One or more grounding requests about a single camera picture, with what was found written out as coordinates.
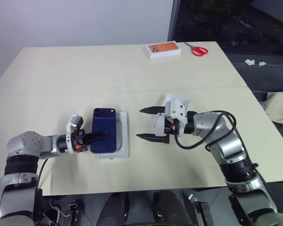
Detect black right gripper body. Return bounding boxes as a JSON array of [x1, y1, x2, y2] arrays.
[[164, 117, 180, 144]]

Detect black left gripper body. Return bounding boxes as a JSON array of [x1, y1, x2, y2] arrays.
[[72, 129, 89, 152]]

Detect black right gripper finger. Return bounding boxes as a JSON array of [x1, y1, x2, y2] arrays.
[[136, 133, 168, 144], [139, 106, 167, 115]]

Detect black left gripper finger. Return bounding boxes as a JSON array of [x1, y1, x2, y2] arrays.
[[83, 131, 109, 145]]

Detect dark blue smartphone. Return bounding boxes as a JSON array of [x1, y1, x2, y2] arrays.
[[90, 107, 117, 154]]

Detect white phone box base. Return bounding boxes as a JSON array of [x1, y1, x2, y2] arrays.
[[99, 112, 131, 161]]

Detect white box with orange phone print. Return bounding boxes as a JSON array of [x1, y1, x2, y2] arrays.
[[147, 41, 183, 60]]

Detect dark rounded shape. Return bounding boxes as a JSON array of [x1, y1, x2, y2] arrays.
[[105, 191, 131, 226], [152, 189, 187, 226]]

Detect dark grey sofa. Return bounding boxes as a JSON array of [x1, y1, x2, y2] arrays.
[[233, 53, 283, 99]]

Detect beige cushion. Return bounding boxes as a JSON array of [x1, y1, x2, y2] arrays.
[[265, 90, 283, 125]]

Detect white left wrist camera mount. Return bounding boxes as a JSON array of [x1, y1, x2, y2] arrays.
[[66, 113, 85, 155]]

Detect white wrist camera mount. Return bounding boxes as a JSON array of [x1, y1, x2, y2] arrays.
[[164, 98, 189, 125], [66, 113, 85, 155]]

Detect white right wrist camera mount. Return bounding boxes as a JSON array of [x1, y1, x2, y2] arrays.
[[164, 98, 189, 125]]

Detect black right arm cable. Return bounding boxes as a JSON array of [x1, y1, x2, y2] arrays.
[[175, 111, 238, 152]]

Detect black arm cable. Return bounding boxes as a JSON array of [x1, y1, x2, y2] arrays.
[[36, 158, 50, 190], [175, 111, 238, 152]]

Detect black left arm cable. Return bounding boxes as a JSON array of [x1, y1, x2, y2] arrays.
[[36, 158, 50, 190]]

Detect red-handled scissors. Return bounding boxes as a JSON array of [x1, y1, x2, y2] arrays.
[[184, 42, 209, 57]]

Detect grey window frame post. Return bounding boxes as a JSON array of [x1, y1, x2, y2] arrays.
[[166, 0, 181, 43]]

